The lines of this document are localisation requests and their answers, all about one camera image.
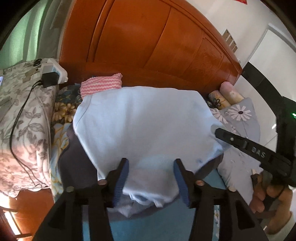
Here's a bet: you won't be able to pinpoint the light blue shirt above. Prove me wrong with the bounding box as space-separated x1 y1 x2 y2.
73 86 229 207

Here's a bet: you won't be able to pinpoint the person's right hand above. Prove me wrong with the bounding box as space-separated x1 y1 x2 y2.
249 174 295 240

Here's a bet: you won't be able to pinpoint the grey floral duvet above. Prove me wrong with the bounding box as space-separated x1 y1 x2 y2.
210 98 266 204

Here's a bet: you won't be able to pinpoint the teal floral bedspread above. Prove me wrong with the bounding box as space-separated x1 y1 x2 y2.
82 169 228 241

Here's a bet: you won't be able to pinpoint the pink cylindrical pillow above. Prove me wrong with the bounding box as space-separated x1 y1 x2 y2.
220 81 244 105

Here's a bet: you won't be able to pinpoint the yellow floral cylindrical pillow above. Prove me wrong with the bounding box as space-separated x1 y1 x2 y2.
208 90 231 110

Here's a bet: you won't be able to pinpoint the white sliding wardrobe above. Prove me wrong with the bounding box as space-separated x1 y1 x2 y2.
235 25 295 151

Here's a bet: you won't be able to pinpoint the pink white striped cloth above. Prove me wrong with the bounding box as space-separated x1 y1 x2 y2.
80 73 122 99

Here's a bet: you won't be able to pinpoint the black power adapter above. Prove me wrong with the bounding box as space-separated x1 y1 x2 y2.
41 72 59 88

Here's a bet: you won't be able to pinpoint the white power strip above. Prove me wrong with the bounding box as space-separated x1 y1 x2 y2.
40 58 68 84

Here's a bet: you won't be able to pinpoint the orange wooden headboard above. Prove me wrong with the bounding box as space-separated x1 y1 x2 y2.
59 1 242 95

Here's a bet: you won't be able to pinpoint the black cable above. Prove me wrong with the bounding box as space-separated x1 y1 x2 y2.
9 79 48 188

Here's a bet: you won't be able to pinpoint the wall picture frames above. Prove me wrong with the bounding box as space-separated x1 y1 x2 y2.
222 29 238 53

